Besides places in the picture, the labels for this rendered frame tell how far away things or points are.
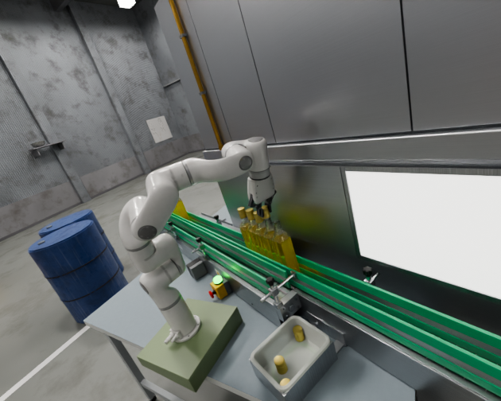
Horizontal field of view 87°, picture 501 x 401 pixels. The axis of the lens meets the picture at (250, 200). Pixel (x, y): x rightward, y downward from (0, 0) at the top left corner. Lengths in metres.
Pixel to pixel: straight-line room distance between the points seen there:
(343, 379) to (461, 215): 0.57
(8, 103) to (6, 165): 1.98
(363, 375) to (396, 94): 0.79
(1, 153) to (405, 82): 10.96
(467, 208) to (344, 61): 0.46
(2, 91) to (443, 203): 11.57
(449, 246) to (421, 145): 0.26
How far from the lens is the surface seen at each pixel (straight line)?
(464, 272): 0.86
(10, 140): 11.30
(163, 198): 0.77
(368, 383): 0.99
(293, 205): 1.09
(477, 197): 0.74
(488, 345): 0.87
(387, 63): 0.76
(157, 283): 1.05
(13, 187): 11.08
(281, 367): 0.99
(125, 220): 0.93
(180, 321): 1.15
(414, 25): 0.73
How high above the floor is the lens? 1.58
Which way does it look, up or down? 20 degrees down
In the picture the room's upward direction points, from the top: 18 degrees counter-clockwise
